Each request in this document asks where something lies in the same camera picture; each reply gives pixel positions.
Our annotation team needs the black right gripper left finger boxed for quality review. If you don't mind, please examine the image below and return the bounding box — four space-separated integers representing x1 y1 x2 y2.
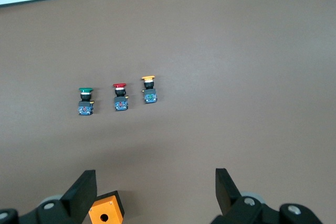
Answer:
0 170 97 224

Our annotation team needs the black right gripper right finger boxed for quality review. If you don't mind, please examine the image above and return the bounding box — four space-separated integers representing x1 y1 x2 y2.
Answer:
209 168 324 224

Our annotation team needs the green mushroom push button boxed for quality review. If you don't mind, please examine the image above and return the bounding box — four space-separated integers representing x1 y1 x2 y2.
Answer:
78 87 95 116

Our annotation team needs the red mushroom push button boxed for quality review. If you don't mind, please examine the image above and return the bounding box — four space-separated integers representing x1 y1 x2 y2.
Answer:
112 82 129 111

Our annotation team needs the yellow mushroom push button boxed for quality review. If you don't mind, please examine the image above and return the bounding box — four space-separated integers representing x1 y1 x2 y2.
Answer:
141 75 159 104

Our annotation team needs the orange button enclosure box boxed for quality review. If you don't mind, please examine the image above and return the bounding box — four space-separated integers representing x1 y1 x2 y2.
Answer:
88 190 125 224

